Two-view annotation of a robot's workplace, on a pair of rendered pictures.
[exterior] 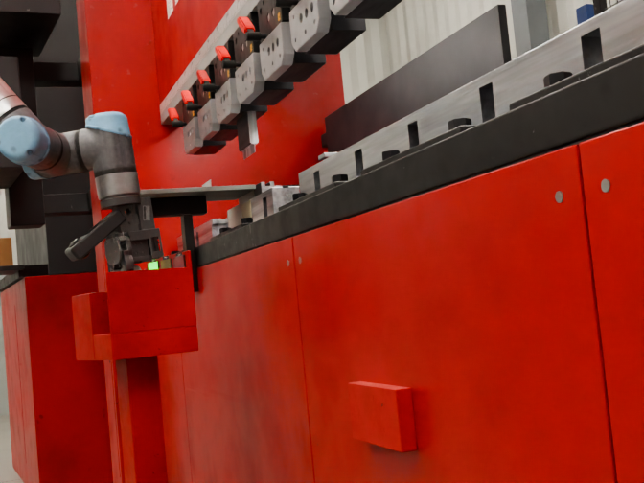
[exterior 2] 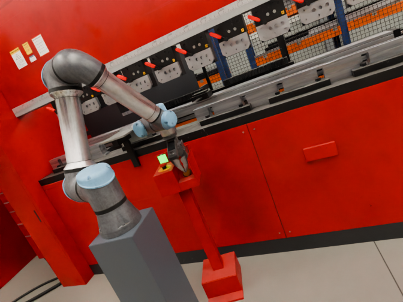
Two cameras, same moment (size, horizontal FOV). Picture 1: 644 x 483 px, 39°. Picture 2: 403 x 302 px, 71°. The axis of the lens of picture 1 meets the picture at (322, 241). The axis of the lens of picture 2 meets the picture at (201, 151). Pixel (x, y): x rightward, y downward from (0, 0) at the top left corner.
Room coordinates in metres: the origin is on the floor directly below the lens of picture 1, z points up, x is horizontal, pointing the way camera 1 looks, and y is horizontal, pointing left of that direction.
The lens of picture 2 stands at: (0.62, 1.27, 1.17)
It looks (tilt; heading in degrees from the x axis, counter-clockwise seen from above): 15 degrees down; 313
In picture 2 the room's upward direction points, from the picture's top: 22 degrees counter-clockwise
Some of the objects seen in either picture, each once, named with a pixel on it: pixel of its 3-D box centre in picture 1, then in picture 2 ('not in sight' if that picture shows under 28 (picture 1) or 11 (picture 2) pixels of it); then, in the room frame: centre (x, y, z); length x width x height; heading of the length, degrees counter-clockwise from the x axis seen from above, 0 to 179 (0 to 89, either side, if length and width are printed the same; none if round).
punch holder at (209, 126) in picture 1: (219, 103); (89, 99); (2.33, 0.23, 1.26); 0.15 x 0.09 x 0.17; 20
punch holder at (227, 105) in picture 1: (239, 83); (113, 88); (2.15, 0.16, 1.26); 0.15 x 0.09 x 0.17; 20
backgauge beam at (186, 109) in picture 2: not in sight; (205, 105); (1.85, -0.26, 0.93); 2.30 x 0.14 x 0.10; 20
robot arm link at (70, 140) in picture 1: (53, 153); (148, 124); (1.62, 0.46, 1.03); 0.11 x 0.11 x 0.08; 86
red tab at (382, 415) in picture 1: (379, 414); (319, 151); (1.11, -0.05, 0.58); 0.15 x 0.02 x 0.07; 20
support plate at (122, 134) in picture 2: (189, 195); (123, 133); (2.07, 0.29, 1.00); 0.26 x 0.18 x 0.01; 110
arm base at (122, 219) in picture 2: not in sight; (115, 213); (1.52, 0.83, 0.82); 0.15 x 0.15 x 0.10
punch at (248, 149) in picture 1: (247, 135); (126, 106); (2.12, 0.15, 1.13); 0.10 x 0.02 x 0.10; 20
